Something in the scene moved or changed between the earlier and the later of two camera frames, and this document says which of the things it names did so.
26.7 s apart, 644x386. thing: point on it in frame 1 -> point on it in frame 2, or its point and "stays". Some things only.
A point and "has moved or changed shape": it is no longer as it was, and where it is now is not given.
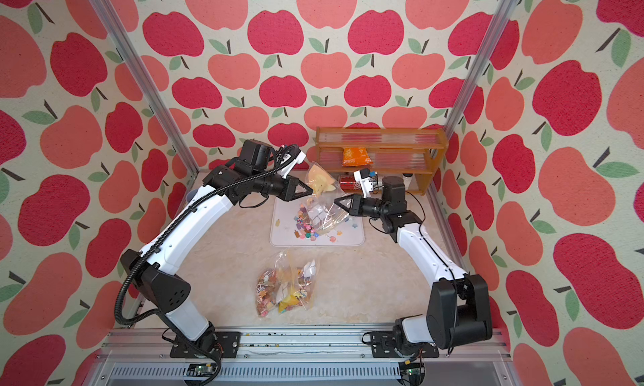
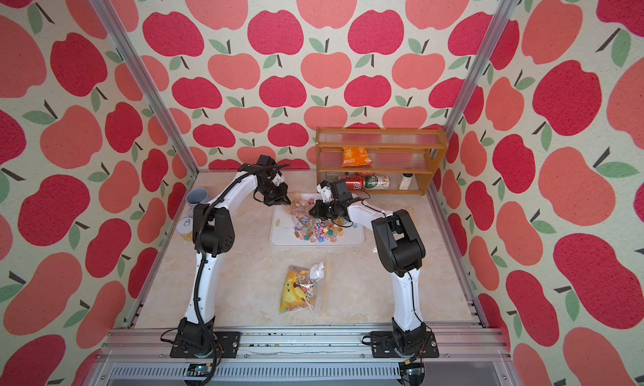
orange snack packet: [355, 157] stays
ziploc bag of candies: [320, 190] has moved or changed shape
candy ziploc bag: [266, 296] -> [300, 206]
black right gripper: [356, 206] -> [319, 213]
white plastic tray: [282, 216] stays
